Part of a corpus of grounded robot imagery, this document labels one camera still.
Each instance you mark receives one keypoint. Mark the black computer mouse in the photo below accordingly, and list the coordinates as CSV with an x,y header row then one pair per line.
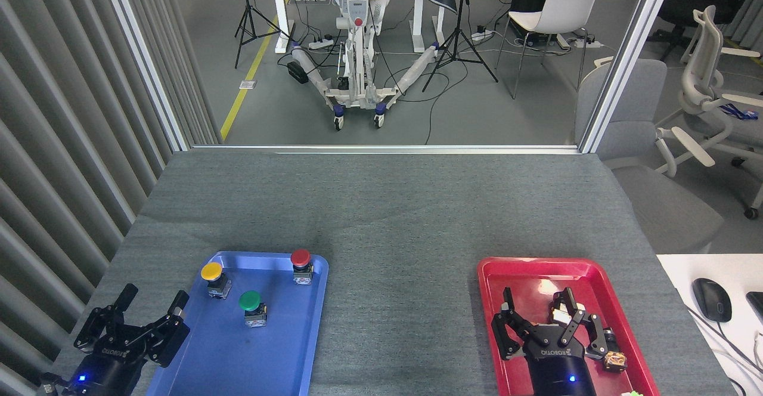
x,y
712,299

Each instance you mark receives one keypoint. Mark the black tripod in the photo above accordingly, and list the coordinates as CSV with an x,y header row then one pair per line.
x,y
247,14
458,44

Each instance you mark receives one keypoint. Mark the small green object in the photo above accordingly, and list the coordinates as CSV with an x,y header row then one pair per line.
x,y
633,393

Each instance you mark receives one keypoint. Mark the white mesh office chair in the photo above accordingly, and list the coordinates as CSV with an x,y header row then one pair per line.
x,y
703,74

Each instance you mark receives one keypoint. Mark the white plastic chair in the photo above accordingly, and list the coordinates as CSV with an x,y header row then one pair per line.
x,y
563,5

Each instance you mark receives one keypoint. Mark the yellow push button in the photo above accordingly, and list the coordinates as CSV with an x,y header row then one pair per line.
x,y
212,272

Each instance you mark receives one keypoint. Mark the black switch with orange base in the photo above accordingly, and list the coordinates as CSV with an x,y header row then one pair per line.
x,y
614,360

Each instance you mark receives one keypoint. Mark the white power strip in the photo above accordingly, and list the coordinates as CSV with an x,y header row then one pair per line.
x,y
581,42
320,42

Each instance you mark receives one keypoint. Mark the white table leg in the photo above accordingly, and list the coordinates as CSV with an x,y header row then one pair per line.
x,y
281,20
420,23

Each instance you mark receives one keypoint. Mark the green push button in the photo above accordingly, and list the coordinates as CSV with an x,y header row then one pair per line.
x,y
250,302

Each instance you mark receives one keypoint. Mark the silver frame post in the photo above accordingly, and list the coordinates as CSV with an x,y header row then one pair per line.
x,y
626,56
143,56

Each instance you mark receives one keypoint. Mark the grey upholstered office chair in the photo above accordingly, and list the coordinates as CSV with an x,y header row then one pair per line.
x,y
650,193

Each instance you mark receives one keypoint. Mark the black knob switch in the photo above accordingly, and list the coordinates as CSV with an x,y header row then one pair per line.
x,y
560,313

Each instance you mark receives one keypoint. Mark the black keyboard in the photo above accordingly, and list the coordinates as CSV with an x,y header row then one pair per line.
x,y
757,306

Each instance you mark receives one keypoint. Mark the silver frame rail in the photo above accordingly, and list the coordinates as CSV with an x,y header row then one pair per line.
x,y
387,148

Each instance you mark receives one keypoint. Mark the red push button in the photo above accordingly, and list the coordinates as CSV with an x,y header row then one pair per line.
x,y
301,257

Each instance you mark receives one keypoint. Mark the red plastic tray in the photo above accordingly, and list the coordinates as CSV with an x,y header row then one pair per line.
x,y
518,282

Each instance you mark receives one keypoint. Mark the white stand on wheels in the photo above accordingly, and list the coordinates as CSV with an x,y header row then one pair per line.
x,y
356,2

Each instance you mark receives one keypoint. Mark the black power brick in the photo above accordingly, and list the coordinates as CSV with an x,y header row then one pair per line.
x,y
297,73

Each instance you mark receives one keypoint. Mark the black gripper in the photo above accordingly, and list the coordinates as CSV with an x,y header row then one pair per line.
x,y
104,375
557,372

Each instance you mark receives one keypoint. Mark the blue plastic tray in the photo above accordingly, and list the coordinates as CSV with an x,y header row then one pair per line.
x,y
238,354

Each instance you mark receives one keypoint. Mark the white desk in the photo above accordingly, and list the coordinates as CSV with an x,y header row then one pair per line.
x,y
685,271

